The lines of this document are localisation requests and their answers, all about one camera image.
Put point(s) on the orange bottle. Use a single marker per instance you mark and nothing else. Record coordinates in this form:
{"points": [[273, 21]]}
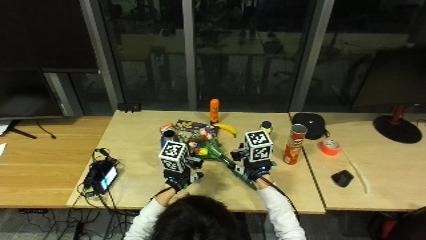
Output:
{"points": [[215, 110]]}

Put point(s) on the green plastic bottle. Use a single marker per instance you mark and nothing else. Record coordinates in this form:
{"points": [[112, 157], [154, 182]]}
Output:
{"points": [[216, 151]]}

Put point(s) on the red chip can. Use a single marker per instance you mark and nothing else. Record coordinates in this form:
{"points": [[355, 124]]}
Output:
{"points": [[295, 145]]}

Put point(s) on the person's left hand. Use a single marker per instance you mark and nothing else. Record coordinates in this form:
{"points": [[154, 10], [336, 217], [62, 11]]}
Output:
{"points": [[179, 181]]}

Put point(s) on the yellow toy ball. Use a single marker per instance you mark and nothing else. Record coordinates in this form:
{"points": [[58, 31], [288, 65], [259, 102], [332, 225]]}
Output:
{"points": [[203, 152]]}

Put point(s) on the small yellow blue bottle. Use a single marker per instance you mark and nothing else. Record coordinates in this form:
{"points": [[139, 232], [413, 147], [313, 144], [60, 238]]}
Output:
{"points": [[265, 126]]}

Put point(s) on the black computer mouse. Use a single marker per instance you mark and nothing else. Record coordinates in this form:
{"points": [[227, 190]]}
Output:
{"points": [[343, 178]]}

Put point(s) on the white marker cube left glove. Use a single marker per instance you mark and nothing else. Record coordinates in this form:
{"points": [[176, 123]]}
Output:
{"points": [[174, 156]]}

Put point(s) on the colourful snack bag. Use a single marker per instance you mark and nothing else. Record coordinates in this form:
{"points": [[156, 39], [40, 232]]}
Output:
{"points": [[195, 128]]}

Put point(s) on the small black box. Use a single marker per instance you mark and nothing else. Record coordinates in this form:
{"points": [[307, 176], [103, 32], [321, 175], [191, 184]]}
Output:
{"points": [[130, 107]]}

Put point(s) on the white marker cube right glove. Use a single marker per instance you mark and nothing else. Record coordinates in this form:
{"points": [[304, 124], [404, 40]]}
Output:
{"points": [[259, 145]]}

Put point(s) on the green circuit board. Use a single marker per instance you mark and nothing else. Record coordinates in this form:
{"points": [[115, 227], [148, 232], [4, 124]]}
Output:
{"points": [[244, 175]]}

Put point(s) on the black lamp base red stem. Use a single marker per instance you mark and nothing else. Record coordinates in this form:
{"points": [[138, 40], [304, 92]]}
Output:
{"points": [[397, 126]]}

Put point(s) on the small red white packet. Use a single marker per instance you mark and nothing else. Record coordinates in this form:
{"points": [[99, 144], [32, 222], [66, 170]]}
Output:
{"points": [[167, 127]]}

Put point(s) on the blue can black lid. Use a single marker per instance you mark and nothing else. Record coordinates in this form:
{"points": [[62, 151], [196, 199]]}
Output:
{"points": [[168, 136]]}

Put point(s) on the person's right hand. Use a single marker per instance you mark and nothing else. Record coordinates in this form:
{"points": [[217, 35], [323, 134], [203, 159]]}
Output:
{"points": [[257, 170]]}

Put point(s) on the black handheld device with screen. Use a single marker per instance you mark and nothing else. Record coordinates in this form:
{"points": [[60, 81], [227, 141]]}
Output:
{"points": [[103, 175]]}

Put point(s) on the orange tape roll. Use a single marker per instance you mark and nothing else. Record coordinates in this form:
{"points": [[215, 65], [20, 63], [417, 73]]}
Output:
{"points": [[331, 147]]}

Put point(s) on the white marker cube glove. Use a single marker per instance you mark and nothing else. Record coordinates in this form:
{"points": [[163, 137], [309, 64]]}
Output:
{"points": [[259, 145], [174, 156]]}

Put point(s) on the black power strip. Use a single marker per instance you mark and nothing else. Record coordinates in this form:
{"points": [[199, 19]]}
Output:
{"points": [[34, 210]]}

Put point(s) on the yellow banana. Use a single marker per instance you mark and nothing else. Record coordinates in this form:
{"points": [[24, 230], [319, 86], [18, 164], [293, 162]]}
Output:
{"points": [[227, 128]]}

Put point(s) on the red black bag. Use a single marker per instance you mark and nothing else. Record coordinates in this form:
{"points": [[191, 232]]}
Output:
{"points": [[393, 224]]}

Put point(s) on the black monitor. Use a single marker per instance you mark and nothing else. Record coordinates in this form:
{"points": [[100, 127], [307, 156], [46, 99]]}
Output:
{"points": [[27, 95]]}

